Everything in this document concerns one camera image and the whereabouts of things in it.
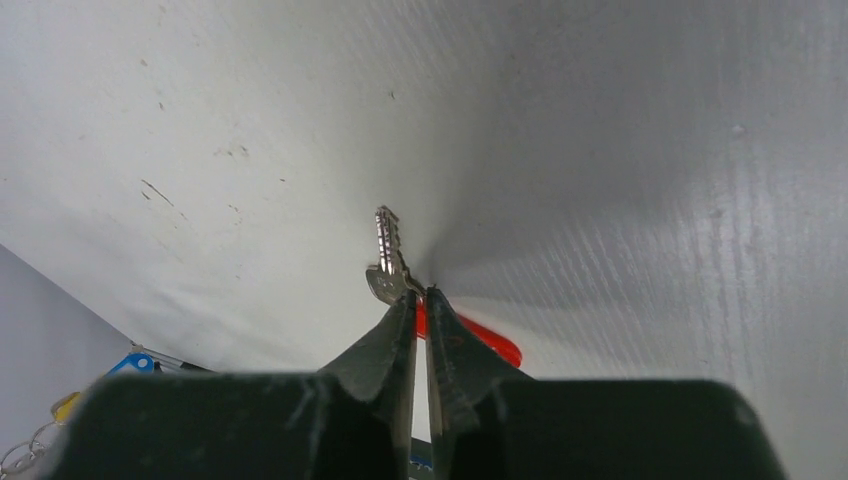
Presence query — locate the keyring with keys bunch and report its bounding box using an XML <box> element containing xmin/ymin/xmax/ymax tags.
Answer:
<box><xmin>1</xmin><ymin>343</ymin><xmax>208</xmax><ymax>479</ymax></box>

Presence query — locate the red tagged key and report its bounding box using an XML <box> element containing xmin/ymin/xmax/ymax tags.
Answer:
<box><xmin>365</xmin><ymin>205</ymin><xmax>523</xmax><ymax>367</ymax></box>

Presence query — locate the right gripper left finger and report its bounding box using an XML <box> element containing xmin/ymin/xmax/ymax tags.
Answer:
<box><xmin>320</xmin><ymin>291</ymin><xmax>418</xmax><ymax>479</ymax></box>

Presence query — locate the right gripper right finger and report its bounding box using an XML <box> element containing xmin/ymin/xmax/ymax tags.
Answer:
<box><xmin>425</xmin><ymin>287</ymin><xmax>532</xmax><ymax>479</ymax></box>

